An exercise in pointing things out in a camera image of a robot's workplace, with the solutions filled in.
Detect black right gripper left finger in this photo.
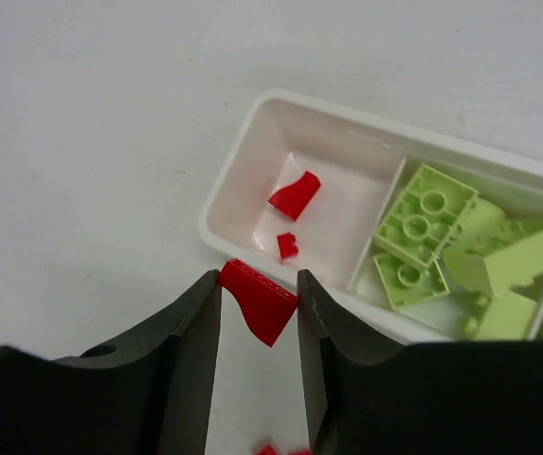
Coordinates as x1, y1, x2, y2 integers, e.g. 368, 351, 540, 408
0, 270, 222, 454

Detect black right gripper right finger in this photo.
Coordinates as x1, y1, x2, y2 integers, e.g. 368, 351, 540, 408
297, 270, 543, 454

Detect red lego pile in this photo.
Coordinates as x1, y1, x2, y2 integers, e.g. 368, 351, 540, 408
252, 442, 311, 455

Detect red curved lego piece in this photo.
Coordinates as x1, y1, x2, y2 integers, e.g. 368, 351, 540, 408
219, 259, 298, 347

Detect lime small lego piece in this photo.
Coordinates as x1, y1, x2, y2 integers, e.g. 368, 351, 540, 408
442, 198, 543, 340

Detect large lime lego stack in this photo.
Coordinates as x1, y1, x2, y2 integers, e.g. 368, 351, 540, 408
374, 164, 479, 270

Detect tiny red lego piece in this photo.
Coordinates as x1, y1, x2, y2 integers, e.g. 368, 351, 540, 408
277, 232, 299, 261

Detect lone red lego piece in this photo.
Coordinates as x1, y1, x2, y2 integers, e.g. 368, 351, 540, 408
267, 171, 321, 222

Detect small lime lego stack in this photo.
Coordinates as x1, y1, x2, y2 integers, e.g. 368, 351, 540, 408
373, 253, 450, 311

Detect white three-compartment tray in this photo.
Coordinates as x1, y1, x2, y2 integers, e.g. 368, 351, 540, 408
199, 90, 543, 344

